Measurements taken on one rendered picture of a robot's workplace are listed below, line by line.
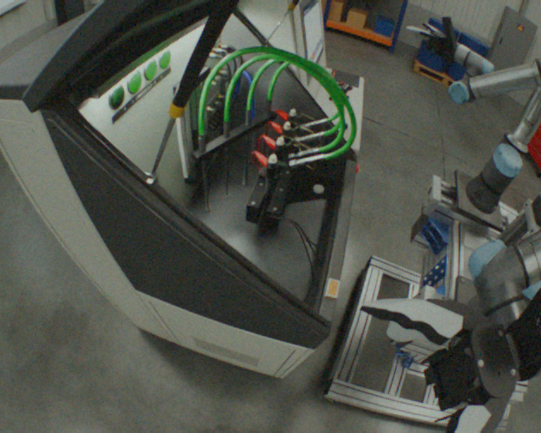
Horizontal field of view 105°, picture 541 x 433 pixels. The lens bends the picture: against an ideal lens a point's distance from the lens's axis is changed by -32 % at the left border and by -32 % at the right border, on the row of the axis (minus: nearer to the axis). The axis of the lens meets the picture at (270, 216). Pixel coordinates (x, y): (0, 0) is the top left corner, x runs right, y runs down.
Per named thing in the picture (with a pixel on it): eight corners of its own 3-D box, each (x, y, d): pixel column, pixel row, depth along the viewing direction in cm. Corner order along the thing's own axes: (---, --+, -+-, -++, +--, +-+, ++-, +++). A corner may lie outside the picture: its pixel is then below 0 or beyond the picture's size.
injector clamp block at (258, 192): (274, 242, 98) (280, 213, 86) (244, 234, 99) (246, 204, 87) (296, 173, 118) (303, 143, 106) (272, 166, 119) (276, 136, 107)
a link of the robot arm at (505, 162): (477, 175, 84) (496, 147, 74) (486, 162, 90) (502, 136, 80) (502, 198, 79) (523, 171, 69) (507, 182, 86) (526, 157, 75)
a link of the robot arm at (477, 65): (485, 85, 77) (494, 66, 71) (460, 68, 82) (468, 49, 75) (489, 82, 81) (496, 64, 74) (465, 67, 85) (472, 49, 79)
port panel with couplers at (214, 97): (213, 126, 97) (212, 40, 72) (203, 125, 97) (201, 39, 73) (227, 107, 105) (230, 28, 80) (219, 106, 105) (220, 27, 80)
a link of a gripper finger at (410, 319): (343, 332, 26) (424, 372, 23) (365, 300, 22) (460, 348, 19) (356, 307, 28) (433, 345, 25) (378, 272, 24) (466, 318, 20)
